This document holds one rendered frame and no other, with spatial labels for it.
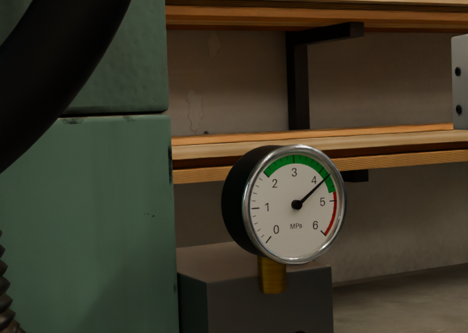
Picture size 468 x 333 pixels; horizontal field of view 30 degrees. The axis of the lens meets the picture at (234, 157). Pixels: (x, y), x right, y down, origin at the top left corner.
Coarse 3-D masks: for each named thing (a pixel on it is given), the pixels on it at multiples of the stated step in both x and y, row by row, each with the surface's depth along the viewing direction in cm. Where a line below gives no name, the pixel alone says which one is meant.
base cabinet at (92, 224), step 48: (48, 144) 46; (96, 144) 47; (144, 144) 48; (0, 192) 45; (48, 192) 46; (96, 192) 47; (144, 192) 48; (0, 240) 45; (48, 240) 46; (96, 240) 47; (144, 240) 48; (48, 288) 46; (96, 288) 47; (144, 288) 48
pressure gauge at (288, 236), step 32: (256, 160) 45; (288, 160) 45; (320, 160) 46; (224, 192) 46; (256, 192) 44; (288, 192) 45; (320, 192) 46; (256, 224) 44; (288, 224) 45; (320, 224) 46; (288, 256) 45
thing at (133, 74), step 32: (0, 0) 44; (160, 0) 48; (0, 32) 44; (128, 32) 47; (160, 32) 48; (128, 64) 48; (160, 64) 48; (96, 96) 47; (128, 96) 48; (160, 96) 48
